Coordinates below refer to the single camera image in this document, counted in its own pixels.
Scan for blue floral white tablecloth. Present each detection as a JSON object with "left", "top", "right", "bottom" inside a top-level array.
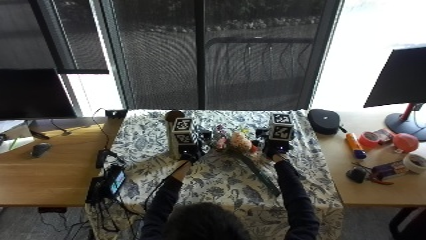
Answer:
[{"left": 84, "top": 109, "right": 345, "bottom": 240}]

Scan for dark battery pack, red wires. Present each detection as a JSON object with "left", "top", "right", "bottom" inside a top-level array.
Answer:
[{"left": 367, "top": 161, "right": 410, "bottom": 186}]

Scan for white paper with green pen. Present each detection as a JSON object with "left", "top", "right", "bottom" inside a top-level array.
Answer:
[{"left": 0, "top": 135, "right": 36, "bottom": 155}]

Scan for black device with lit screen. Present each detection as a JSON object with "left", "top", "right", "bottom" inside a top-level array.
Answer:
[{"left": 104, "top": 164, "right": 128, "bottom": 198}]

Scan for black computer mouse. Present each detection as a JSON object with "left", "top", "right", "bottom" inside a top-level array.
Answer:
[{"left": 29, "top": 142, "right": 53, "bottom": 159}]

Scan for black cable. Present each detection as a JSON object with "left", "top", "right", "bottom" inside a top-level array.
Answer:
[{"left": 90, "top": 107, "right": 112, "bottom": 152}]

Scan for black zip case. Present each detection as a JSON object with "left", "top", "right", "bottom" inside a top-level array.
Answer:
[{"left": 306, "top": 108, "right": 347, "bottom": 136}]

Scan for person's left hand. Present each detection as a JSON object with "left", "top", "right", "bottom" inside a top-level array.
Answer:
[{"left": 177, "top": 128, "right": 213, "bottom": 165}]

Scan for red tape roll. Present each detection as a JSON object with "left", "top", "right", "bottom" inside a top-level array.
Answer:
[{"left": 357, "top": 131, "right": 383, "bottom": 150}]

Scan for small black round object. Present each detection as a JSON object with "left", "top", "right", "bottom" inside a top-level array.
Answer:
[{"left": 345, "top": 166, "right": 370, "bottom": 184}]

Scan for person's right hand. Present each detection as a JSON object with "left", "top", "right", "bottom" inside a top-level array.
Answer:
[{"left": 254, "top": 128, "right": 295, "bottom": 160}]

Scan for black chair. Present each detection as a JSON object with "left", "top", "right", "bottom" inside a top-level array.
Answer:
[{"left": 387, "top": 206, "right": 426, "bottom": 240}]

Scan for black monitor with red stand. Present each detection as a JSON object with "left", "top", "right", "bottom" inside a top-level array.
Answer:
[{"left": 362, "top": 45, "right": 426, "bottom": 142}]

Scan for white marker cube, glove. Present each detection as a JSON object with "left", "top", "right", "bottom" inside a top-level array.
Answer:
[
  {"left": 170, "top": 117, "right": 200, "bottom": 146},
  {"left": 267, "top": 112, "right": 295, "bottom": 142}
]

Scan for white marker cube, right glove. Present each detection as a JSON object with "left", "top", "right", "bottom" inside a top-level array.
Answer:
[{"left": 267, "top": 112, "right": 295, "bottom": 142}]

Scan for small black camera box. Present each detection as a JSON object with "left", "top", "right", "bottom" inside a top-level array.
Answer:
[{"left": 104, "top": 109, "right": 128, "bottom": 120}]

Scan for pink flower bouquet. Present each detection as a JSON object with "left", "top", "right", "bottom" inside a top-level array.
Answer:
[{"left": 211, "top": 124, "right": 282, "bottom": 198}]

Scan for white marker cube, left glove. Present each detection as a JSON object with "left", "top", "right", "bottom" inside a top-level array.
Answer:
[{"left": 170, "top": 117, "right": 200, "bottom": 146}]

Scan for red ball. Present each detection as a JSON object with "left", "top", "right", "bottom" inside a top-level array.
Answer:
[{"left": 391, "top": 132, "right": 420, "bottom": 154}]

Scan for white tape roll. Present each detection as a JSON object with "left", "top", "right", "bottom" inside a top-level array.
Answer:
[{"left": 402, "top": 153, "right": 426, "bottom": 175}]

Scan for dark window blind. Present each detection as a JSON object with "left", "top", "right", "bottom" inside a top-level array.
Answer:
[{"left": 0, "top": 0, "right": 345, "bottom": 111}]

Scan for orange tube with blue cap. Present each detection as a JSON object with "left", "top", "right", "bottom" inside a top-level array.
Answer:
[{"left": 345, "top": 132, "right": 369, "bottom": 160}]

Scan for black box under device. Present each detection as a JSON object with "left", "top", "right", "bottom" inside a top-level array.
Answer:
[{"left": 84, "top": 176, "right": 108, "bottom": 205}]

